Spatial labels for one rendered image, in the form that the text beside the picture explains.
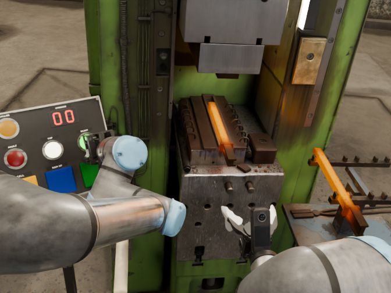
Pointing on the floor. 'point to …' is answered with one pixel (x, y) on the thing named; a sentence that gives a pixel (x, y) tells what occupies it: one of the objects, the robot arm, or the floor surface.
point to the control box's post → (70, 279)
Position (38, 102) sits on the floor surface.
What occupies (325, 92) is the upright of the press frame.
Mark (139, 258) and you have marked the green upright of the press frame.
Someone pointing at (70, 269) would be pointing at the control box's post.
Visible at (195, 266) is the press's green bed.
